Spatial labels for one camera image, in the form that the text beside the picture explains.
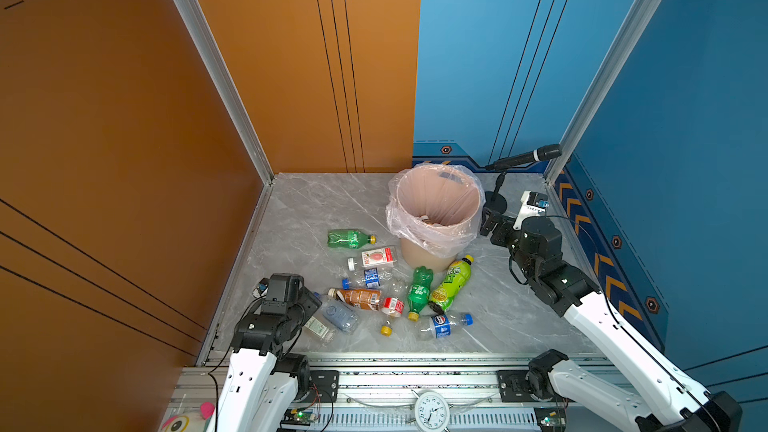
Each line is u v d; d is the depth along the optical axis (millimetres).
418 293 832
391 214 755
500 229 646
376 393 737
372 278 870
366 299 827
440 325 780
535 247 541
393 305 809
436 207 920
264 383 466
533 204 616
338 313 808
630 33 807
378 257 917
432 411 672
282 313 569
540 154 866
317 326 773
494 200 1087
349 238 992
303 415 705
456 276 867
